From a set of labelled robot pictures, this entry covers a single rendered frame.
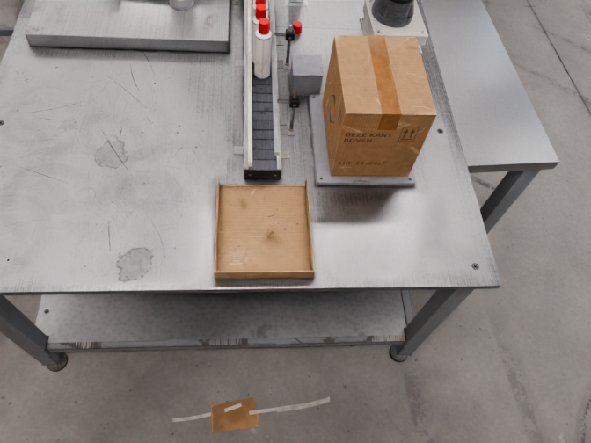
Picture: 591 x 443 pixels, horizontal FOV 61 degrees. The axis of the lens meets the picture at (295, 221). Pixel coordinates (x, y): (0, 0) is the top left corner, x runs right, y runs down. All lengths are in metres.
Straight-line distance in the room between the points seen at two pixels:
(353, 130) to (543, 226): 1.63
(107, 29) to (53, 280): 0.91
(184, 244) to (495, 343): 1.49
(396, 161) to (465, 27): 0.85
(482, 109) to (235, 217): 0.95
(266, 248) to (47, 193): 0.63
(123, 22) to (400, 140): 1.06
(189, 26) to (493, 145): 1.11
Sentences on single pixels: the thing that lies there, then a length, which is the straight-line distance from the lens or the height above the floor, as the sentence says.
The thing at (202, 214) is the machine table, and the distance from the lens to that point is 1.43.
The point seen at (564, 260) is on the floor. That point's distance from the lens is 2.74.
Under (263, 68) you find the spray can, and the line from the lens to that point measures 1.67.
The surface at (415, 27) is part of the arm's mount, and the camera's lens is 1.96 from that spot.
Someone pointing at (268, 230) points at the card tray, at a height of 0.83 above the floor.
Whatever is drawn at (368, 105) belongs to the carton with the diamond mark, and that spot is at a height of 1.12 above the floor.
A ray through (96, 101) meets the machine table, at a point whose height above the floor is 0.83.
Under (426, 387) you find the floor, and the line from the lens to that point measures 2.21.
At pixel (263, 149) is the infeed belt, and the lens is 1.50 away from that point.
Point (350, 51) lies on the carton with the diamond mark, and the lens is 1.47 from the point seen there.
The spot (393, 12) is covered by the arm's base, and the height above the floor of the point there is 0.97.
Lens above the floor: 2.04
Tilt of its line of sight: 59 degrees down
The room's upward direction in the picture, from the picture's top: 9 degrees clockwise
